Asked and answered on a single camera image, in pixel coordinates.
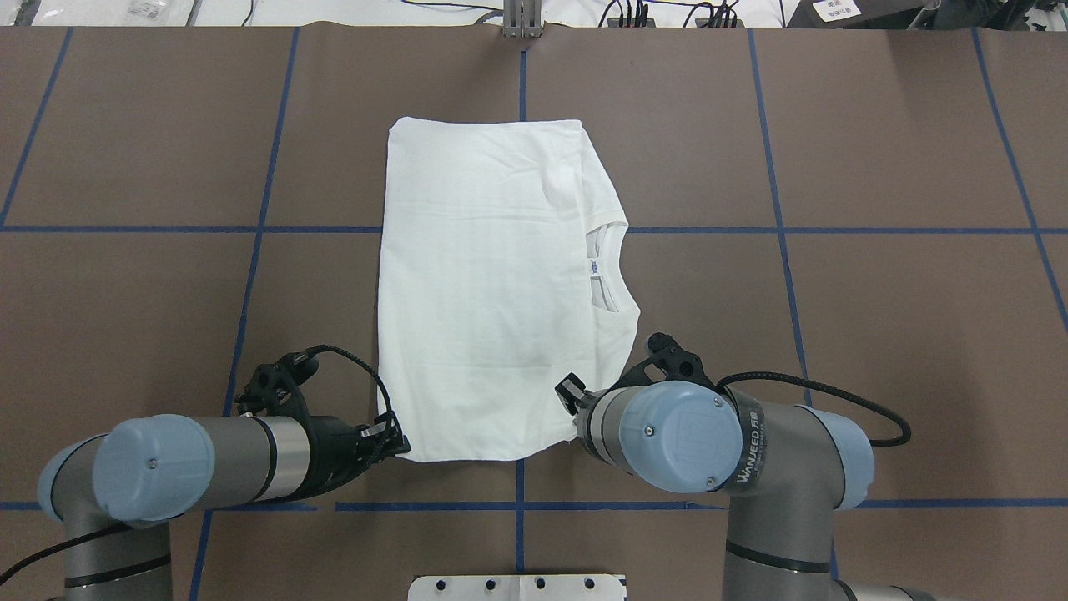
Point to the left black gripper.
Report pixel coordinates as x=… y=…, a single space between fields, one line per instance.
x=332 y=448

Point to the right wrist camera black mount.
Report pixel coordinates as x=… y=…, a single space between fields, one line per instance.
x=666 y=360

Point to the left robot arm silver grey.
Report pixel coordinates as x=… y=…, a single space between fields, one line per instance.
x=117 y=493

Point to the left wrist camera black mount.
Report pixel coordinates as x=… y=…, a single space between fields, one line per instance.
x=274 y=389

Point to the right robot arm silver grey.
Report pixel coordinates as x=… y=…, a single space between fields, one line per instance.
x=785 y=469

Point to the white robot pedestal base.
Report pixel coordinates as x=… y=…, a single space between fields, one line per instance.
x=567 y=586

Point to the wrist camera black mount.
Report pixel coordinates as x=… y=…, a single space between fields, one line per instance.
x=666 y=360
x=274 y=389

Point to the white long-sleeve printed t-shirt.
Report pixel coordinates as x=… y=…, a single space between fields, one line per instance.
x=499 y=275

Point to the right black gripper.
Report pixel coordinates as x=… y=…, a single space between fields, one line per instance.
x=575 y=394

